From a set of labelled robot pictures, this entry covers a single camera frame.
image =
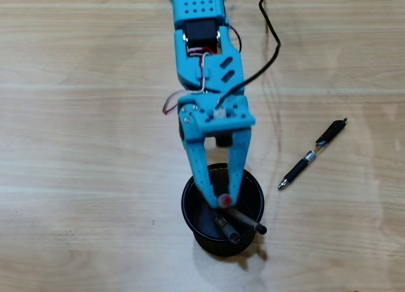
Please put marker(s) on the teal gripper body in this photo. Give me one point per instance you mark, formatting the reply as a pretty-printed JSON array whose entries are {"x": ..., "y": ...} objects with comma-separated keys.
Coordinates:
[{"x": 228, "y": 119}]

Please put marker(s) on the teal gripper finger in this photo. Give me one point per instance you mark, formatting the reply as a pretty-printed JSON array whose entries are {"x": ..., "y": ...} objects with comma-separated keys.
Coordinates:
[
  {"x": 240, "y": 159},
  {"x": 197, "y": 159}
]

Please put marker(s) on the red retractable pen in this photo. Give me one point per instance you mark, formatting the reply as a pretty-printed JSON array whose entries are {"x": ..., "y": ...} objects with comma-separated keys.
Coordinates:
[{"x": 225, "y": 201}]

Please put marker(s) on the black retractable pen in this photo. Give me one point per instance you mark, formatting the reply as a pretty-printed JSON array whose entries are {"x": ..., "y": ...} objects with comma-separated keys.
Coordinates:
[{"x": 297, "y": 170}]

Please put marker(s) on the dark grey pen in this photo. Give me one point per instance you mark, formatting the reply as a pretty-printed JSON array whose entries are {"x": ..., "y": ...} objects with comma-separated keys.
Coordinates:
[{"x": 250, "y": 224}]

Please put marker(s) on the clear retractable pen grey grip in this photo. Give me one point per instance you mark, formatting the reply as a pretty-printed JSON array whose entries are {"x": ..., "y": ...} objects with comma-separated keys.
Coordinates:
[{"x": 229, "y": 233}]

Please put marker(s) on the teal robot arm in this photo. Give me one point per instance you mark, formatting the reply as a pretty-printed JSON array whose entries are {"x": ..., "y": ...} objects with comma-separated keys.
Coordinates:
[{"x": 196, "y": 4}]

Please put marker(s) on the black mesh pen holder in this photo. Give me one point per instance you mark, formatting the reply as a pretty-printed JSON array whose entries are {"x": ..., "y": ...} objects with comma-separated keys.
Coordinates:
[{"x": 221, "y": 249}]

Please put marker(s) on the teal wrist camera module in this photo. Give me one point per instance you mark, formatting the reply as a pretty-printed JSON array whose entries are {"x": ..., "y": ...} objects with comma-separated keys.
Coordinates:
[{"x": 234, "y": 121}]

